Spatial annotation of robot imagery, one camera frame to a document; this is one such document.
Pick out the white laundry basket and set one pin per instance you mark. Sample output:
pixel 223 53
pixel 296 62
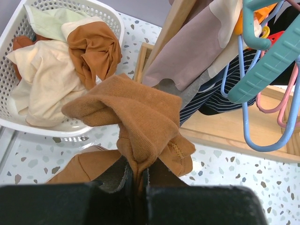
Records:
pixel 19 25

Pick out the black underwear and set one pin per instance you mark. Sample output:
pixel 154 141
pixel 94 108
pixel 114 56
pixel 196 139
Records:
pixel 281 23

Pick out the brown cloth in basket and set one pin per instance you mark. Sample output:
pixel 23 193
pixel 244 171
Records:
pixel 93 48

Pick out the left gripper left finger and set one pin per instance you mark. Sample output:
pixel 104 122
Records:
pixel 107 200

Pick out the mauve cream underwear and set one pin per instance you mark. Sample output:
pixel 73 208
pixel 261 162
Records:
pixel 205 42

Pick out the light green cloth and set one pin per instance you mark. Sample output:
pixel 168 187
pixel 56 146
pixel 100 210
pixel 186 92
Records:
pixel 48 23

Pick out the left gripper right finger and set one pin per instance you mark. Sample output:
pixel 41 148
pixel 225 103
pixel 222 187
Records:
pixel 170 201

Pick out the brown underwear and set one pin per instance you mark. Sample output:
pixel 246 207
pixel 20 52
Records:
pixel 148 120

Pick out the striped navy underwear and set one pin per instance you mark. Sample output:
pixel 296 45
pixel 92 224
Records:
pixel 207 97

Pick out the wooden clothes rack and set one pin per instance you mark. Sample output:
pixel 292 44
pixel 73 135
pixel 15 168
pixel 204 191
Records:
pixel 224 130

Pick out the cream cloth in basket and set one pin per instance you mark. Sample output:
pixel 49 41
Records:
pixel 49 80

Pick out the teal plastic hanger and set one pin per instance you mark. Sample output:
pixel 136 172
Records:
pixel 277 58

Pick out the pink wire hanger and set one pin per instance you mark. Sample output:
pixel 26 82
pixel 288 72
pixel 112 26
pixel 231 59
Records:
pixel 282 105

